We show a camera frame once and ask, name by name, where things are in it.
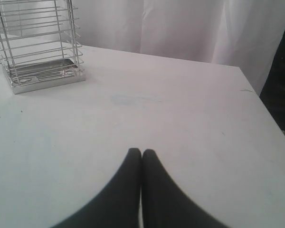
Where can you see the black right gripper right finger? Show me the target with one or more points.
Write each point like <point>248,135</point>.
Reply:
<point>164,205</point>

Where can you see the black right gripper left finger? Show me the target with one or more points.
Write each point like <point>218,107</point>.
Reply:
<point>117,204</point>

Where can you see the white backdrop curtain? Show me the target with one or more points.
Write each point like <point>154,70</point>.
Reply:
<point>240,33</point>

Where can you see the chrome wire utensil rack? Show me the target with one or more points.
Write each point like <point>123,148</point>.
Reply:
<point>39,45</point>

